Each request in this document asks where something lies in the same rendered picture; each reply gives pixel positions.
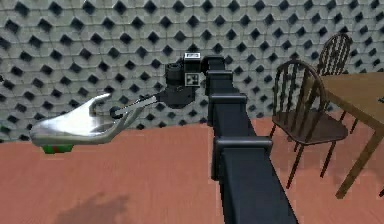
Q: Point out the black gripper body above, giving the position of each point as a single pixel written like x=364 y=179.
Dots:
x=177 y=87

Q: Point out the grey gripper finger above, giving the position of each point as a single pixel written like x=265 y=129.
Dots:
x=136 y=105

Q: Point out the silver statue with green base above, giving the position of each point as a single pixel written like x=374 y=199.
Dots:
x=80 y=124

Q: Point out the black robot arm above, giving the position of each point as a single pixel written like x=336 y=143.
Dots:
x=246 y=166

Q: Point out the dark wooden spindle chair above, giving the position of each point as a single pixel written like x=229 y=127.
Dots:
x=334 y=56
x=306 y=116

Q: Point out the brown wooden table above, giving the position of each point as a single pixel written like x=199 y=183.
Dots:
x=360 y=103

